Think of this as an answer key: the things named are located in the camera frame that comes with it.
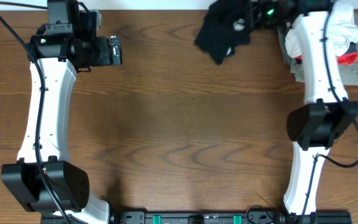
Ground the black t-shirt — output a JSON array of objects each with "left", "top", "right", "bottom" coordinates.
[{"left": 195, "top": 0, "right": 253, "bottom": 65}]

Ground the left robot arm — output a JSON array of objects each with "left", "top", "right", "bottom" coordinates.
[{"left": 1, "top": 0, "right": 122, "bottom": 223}]

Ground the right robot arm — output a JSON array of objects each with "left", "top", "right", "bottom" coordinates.
[{"left": 252, "top": 1, "right": 358, "bottom": 223}]

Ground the white folded garment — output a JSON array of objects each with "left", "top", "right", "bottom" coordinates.
[{"left": 285, "top": 1, "right": 358, "bottom": 58}]

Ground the red and black folded garment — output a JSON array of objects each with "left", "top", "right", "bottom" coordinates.
[{"left": 287, "top": 42, "right": 358, "bottom": 67}]

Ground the grey folded garment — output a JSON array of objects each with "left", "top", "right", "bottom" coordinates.
[{"left": 277, "top": 13, "right": 358, "bottom": 86}]

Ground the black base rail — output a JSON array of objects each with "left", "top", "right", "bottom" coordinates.
[{"left": 109, "top": 205, "right": 353, "bottom": 224}]

